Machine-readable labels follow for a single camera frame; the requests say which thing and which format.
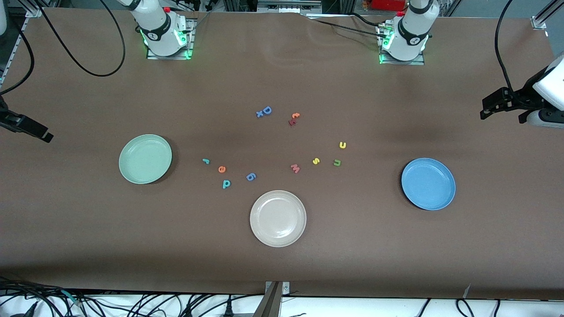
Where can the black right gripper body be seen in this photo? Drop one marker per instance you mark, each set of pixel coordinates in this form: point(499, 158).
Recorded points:
point(9, 118)

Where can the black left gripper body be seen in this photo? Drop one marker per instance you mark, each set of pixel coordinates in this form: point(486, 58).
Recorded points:
point(523, 98)

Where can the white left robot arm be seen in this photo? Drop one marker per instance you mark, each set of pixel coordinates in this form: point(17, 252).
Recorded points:
point(412, 31)

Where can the blue plate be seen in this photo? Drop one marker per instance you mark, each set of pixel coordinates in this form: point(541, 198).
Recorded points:
point(428, 184)

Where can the pale green plate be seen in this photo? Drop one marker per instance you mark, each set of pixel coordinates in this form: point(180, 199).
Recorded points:
point(145, 159)

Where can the red box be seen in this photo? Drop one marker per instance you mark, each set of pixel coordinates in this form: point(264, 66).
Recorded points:
point(387, 4)

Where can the red letter m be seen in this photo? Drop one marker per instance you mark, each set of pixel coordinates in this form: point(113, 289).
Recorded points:
point(295, 168)

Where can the brown table mat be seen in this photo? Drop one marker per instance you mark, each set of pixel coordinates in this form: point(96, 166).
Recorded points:
point(282, 66)

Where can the blue letter D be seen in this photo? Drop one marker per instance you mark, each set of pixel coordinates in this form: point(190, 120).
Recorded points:
point(267, 110)

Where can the grey metal box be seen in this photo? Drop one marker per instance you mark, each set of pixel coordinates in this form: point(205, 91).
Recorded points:
point(288, 5)

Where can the beige plate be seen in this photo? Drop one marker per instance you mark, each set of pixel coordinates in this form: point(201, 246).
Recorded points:
point(278, 219)

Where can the perforated metal rail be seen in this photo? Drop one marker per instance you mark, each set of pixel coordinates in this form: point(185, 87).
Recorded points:
point(16, 42)

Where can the aluminium frame strut with bracket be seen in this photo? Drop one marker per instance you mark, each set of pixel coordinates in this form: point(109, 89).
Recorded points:
point(544, 17)

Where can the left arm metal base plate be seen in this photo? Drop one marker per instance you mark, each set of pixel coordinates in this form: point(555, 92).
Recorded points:
point(401, 62)

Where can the aluminium frame bar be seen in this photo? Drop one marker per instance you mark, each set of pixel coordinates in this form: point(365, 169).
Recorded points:
point(37, 9)

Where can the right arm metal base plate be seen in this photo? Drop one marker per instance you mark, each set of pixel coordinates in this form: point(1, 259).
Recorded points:
point(169, 57)

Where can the aluminium profile post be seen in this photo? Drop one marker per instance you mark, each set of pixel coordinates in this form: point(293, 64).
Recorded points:
point(271, 304)

